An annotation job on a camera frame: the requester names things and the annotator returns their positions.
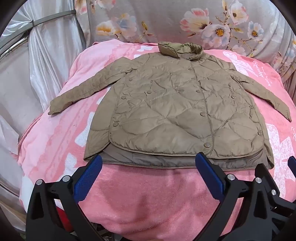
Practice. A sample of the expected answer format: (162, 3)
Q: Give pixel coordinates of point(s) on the red cloth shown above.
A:
(62, 217)

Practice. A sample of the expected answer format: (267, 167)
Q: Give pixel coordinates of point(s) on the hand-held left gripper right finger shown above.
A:
(211, 177)

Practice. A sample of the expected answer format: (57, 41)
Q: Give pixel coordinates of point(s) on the khaki quilted jacket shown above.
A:
(173, 104)

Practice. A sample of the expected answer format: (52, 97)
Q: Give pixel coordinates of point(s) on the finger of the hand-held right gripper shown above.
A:
(281, 204)
(293, 163)

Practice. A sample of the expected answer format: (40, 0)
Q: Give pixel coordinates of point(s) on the grey floral blanket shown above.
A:
(161, 20)

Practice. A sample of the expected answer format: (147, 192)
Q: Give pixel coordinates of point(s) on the white satin curtain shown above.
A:
(50, 58)

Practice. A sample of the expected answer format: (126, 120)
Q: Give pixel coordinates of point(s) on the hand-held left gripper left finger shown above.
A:
(89, 178)

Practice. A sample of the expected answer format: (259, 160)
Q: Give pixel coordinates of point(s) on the pink printed blanket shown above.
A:
(138, 197)

